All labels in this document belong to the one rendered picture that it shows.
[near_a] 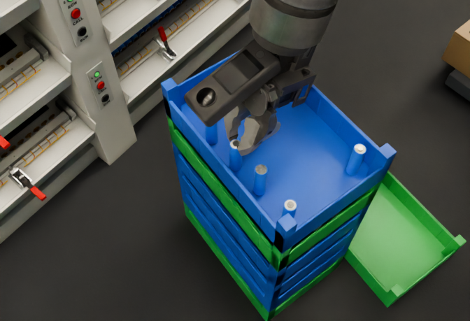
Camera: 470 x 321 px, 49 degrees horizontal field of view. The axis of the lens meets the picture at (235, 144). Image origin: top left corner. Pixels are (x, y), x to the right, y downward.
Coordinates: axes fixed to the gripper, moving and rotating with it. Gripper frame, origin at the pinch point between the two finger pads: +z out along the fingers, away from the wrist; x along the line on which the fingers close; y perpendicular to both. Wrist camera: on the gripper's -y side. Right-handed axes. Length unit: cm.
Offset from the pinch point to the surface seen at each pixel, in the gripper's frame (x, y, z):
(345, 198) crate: -15.0, 8.5, 0.3
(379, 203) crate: -10, 45, 36
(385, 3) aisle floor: 37, 93, 23
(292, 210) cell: -12.7, 0.0, 0.0
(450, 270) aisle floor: -30, 47, 36
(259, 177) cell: -6.1, -0.1, 0.5
